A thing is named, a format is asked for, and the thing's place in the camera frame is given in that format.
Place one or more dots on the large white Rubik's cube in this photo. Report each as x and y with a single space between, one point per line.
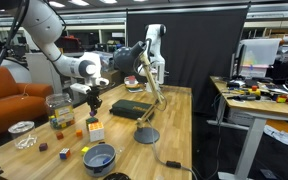
96 131

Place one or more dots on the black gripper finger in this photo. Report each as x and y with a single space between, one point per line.
97 102
89 101

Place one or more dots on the yellow block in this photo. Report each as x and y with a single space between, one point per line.
84 150

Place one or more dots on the side desk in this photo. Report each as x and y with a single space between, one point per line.
261 111

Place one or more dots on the small Rubik's cube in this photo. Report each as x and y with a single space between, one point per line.
64 153

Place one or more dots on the dark purple block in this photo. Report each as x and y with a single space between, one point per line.
43 147

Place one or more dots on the black green Rubik's cube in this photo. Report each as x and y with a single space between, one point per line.
90 121

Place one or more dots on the grey lamp base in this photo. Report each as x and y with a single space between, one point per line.
146 135

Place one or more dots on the grey bowl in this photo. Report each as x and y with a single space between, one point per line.
93 160

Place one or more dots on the dark green case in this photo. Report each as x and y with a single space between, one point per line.
129 109

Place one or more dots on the clear jar of blocks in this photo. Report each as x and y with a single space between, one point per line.
60 110

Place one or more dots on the computer monitor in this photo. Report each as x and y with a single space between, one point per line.
253 57

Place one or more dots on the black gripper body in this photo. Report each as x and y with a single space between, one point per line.
93 91

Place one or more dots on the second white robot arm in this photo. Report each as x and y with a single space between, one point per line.
154 33

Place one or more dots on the blue block in bowl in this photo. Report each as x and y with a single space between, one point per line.
106 160

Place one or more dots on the black curtain screen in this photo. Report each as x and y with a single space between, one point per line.
196 46

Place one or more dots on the orange sofa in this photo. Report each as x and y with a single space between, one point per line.
20 101

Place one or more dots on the orange block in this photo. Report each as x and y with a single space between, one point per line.
79 133

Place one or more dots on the red block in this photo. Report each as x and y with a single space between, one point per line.
59 135

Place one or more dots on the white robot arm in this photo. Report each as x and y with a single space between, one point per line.
45 27

